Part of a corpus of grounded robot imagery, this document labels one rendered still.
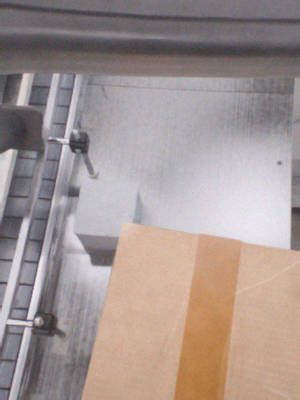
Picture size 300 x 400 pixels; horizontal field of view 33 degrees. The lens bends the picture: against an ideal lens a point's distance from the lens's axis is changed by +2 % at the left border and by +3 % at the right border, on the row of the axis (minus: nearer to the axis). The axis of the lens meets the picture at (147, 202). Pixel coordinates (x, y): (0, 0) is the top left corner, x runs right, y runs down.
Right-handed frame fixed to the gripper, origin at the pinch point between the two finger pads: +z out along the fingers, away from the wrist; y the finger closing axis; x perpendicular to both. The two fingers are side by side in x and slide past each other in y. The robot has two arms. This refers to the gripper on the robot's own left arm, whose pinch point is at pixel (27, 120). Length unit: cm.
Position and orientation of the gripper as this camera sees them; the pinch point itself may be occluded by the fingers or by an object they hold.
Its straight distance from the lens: 91.9
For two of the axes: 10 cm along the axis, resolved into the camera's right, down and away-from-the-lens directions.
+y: -9.9, -0.7, 0.9
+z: 1.1, -3.0, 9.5
